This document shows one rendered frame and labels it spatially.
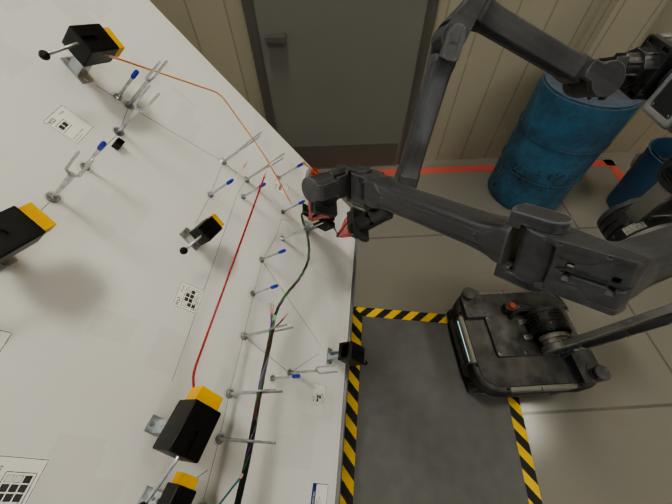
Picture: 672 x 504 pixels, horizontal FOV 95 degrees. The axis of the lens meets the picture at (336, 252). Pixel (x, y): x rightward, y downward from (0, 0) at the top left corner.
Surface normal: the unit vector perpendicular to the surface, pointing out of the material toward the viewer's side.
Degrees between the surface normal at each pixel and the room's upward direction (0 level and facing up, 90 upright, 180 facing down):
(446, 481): 0
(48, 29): 54
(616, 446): 0
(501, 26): 64
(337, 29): 90
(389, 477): 0
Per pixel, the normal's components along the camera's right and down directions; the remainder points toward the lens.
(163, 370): 0.79, -0.29
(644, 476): -0.01, -0.57
